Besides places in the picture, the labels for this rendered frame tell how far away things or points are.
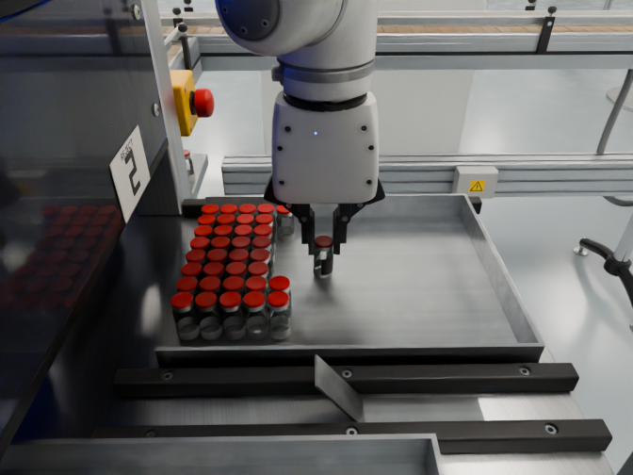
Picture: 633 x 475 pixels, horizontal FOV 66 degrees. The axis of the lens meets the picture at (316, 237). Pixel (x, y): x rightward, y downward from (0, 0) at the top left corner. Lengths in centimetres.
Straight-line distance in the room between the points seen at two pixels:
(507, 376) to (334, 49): 31
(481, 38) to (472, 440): 115
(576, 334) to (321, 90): 161
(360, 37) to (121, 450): 36
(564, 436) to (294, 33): 35
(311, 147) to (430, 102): 168
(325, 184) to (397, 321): 16
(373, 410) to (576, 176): 139
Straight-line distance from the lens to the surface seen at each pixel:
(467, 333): 51
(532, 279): 208
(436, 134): 217
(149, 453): 41
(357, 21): 40
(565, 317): 196
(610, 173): 178
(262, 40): 34
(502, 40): 144
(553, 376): 48
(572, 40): 151
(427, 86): 208
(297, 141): 44
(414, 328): 50
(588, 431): 45
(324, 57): 40
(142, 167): 52
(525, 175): 166
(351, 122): 43
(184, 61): 119
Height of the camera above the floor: 124
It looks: 36 degrees down
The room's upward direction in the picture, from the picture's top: straight up
